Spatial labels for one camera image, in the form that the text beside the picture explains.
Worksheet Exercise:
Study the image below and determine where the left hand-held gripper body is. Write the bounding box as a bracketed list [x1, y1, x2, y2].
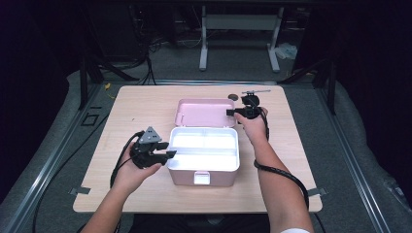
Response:
[130, 126, 168, 170]

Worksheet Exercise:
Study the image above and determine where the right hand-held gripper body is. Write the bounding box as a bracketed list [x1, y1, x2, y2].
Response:
[241, 89, 272, 120]

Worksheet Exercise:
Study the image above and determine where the pink storage box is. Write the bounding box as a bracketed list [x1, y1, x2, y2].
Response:
[167, 97, 241, 188]

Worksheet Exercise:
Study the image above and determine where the person's right hand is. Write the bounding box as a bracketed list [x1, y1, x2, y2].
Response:
[234, 107, 270, 147]

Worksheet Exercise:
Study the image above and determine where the person's left hand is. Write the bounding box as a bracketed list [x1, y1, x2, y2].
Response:
[111, 144, 163, 197]

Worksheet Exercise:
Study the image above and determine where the white inner tray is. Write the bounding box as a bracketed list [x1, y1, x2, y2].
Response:
[166, 126, 241, 173]

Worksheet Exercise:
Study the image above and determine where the white plastic bag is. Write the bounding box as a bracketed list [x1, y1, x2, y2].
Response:
[275, 42, 298, 60]

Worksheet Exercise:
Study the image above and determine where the black tape square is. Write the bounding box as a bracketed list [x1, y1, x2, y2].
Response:
[80, 112, 99, 127]

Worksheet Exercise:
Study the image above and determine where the person's dark clothing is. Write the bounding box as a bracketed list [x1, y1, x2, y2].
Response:
[129, 213, 271, 233]

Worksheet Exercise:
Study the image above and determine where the grey tape piece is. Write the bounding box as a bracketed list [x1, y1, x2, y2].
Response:
[307, 187, 327, 197]
[68, 186, 91, 196]

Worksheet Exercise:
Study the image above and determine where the black stand leg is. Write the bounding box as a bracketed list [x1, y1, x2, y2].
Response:
[326, 59, 337, 115]
[79, 56, 105, 112]

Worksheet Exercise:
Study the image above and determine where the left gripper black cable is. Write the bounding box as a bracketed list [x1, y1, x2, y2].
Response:
[109, 130, 145, 189]

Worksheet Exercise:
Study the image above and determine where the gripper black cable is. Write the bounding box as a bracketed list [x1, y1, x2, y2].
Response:
[109, 130, 145, 189]
[253, 110, 326, 233]

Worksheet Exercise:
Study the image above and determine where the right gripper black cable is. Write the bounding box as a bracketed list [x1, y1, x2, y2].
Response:
[253, 110, 326, 233]

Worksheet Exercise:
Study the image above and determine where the bundle of black cables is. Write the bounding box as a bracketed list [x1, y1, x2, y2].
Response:
[96, 38, 158, 86]

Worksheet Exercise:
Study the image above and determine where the grey metal table frame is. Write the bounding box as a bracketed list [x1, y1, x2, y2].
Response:
[198, 5, 286, 73]

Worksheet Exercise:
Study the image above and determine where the aluminium floor rail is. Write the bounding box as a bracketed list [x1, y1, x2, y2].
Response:
[0, 84, 106, 233]
[314, 86, 395, 233]

